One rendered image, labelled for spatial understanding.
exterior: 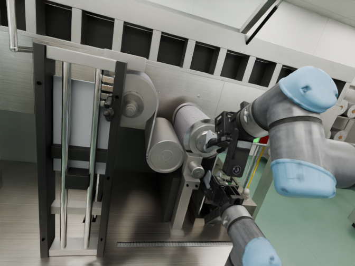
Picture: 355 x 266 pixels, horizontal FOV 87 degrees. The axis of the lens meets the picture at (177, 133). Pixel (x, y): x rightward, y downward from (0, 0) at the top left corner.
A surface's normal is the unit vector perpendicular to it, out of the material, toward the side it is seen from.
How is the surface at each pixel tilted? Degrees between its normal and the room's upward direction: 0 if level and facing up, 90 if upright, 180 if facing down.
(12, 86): 90
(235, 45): 90
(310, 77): 50
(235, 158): 81
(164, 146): 90
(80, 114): 90
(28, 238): 0
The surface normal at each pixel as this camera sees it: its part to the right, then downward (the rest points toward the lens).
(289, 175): -0.77, -0.24
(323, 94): 0.27, -0.33
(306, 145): -0.28, -0.36
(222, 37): 0.18, 0.36
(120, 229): 0.22, -0.92
